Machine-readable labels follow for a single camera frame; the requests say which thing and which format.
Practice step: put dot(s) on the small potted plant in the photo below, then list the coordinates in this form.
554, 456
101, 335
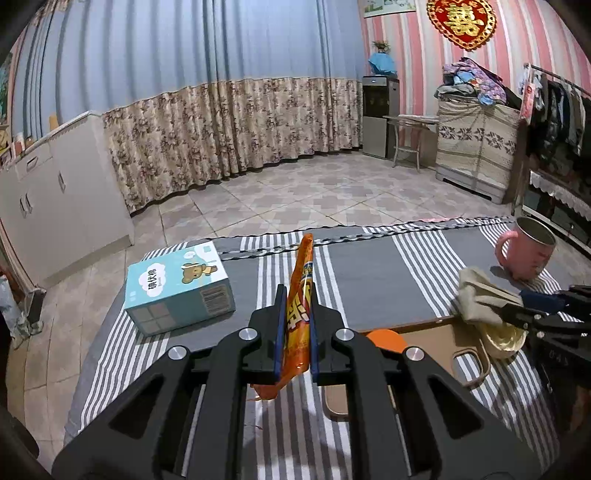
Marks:
381, 46

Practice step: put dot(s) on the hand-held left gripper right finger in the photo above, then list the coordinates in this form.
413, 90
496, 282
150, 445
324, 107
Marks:
315, 337

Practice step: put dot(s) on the patterned cloth covered cabinet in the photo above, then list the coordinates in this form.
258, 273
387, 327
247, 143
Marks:
475, 147

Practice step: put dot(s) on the grey striped tablecloth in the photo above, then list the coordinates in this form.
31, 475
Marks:
369, 272

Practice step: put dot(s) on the white cabinet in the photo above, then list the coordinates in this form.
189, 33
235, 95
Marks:
69, 198

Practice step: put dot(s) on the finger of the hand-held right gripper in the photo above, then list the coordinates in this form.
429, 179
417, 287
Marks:
526, 318
545, 301

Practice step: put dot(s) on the row of hanging clothes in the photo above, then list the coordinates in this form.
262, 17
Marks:
563, 120

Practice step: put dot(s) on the light blue tissue box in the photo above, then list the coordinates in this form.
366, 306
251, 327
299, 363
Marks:
180, 286

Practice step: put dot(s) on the crumpled clear plastic bag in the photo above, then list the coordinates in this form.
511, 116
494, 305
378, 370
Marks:
18, 314

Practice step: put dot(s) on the colourful wall painting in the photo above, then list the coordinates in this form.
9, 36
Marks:
3, 92

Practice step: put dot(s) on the pink mug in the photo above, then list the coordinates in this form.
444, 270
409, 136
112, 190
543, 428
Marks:
521, 258

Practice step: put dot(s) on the pink hanging bag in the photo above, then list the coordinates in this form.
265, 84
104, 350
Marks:
531, 94

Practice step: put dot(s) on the orange fruit right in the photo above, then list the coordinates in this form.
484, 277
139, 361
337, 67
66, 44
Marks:
388, 340

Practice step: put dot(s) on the grey water dispenser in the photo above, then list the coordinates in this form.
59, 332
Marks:
378, 120

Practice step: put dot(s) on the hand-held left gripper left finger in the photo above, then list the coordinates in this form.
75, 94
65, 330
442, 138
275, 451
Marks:
279, 337

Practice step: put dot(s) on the metal clothes rack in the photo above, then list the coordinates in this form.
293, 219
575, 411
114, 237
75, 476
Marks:
519, 175

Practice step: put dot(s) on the small cardboard box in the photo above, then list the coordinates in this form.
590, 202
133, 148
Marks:
54, 121

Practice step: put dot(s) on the orange snack wrapper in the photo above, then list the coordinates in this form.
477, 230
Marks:
300, 304

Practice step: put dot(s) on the small folding table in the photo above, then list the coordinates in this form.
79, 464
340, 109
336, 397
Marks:
411, 121

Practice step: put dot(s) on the smartphone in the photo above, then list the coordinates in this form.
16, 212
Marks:
434, 344

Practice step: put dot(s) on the blue floral curtain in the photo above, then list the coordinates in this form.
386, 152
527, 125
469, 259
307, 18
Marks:
184, 92

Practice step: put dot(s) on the small wall picture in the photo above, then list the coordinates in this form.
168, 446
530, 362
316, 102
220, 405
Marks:
388, 5

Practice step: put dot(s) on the pile of clothes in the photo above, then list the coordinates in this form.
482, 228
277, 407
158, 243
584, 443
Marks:
475, 81

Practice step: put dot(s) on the red heart wall decoration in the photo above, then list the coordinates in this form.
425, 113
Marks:
461, 21

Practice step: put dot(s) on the blue covered water bottle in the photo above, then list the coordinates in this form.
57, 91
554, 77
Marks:
382, 64

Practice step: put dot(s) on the low cabinet with lace cover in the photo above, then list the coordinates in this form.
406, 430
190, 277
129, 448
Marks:
558, 203

